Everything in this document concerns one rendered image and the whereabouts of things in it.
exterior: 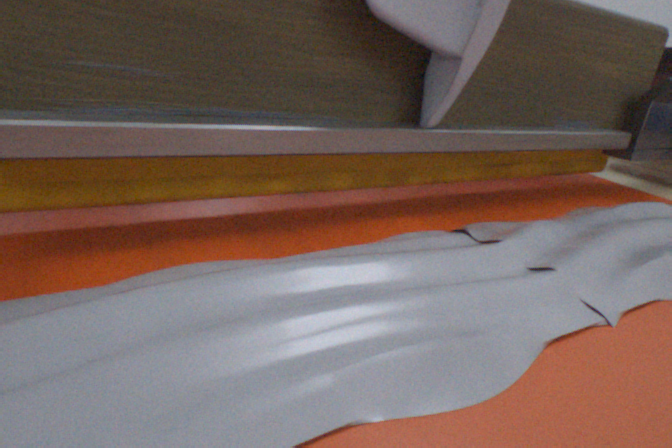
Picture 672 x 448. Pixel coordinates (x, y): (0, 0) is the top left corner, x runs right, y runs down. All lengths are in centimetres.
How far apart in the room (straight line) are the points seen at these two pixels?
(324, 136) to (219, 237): 5
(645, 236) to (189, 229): 20
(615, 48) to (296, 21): 20
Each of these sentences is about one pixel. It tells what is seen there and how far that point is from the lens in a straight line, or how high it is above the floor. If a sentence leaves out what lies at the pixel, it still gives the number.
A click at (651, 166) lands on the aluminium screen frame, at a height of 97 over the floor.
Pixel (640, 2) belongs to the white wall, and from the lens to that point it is 242.
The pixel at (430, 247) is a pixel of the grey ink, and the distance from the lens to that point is 17.
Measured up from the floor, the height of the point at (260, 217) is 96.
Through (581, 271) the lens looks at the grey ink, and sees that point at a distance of 18.
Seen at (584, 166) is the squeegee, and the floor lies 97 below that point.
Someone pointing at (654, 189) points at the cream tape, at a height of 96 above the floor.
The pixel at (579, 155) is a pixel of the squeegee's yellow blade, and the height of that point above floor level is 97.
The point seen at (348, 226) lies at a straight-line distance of 18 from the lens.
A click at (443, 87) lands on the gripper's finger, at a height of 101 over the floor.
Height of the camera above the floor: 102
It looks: 20 degrees down
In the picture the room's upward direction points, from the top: 8 degrees clockwise
